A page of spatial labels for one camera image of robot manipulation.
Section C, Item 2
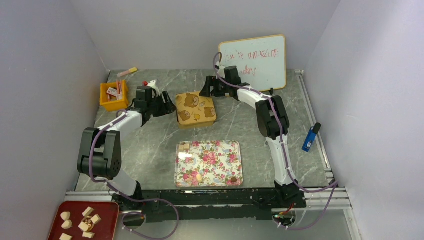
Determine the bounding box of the floral rectangular tray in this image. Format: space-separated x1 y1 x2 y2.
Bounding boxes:
174 140 244 188

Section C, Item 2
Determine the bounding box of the pink yellow marker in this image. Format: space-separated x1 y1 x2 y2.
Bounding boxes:
116 67 138 78

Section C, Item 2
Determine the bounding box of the aluminium rail frame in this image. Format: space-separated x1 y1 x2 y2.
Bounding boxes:
64 69 362 240

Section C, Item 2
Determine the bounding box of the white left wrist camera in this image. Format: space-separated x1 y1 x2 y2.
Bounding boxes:
147 79 162 95

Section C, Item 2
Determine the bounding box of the gold chocolate tin box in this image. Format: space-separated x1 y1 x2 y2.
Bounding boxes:
178 120 215 129

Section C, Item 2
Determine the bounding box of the silver tin lid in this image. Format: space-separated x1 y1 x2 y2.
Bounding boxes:
175 91 217 124

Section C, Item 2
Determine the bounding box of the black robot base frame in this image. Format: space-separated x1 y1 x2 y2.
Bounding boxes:
110 187 307 223

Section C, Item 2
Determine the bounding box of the red lacquer tray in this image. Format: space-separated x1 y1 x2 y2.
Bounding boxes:
48 201 120 240

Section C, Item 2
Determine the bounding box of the whiteboard with red writing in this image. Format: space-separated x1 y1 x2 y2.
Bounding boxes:
218 34 287 92

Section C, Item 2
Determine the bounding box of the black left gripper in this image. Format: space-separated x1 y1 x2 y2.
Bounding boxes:
147 91 177 118

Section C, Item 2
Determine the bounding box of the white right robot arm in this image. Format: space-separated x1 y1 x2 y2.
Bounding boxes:
199 64 295 208

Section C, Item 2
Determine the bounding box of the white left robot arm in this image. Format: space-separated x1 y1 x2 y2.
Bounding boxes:
76 86 176 210

